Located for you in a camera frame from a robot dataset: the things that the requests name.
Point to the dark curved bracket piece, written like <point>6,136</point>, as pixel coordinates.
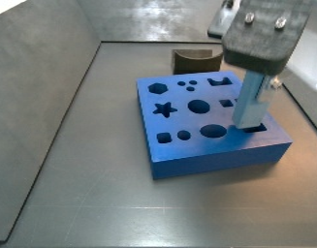
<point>191,61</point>

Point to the blue shape sorter block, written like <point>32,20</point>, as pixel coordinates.
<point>191,135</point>

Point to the black gripper with screws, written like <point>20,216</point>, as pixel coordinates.
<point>263,36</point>

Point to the grey tray enclosure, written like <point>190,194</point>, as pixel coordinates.
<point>77,189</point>

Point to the light blue rectangular block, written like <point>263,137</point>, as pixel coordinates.
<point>250,110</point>

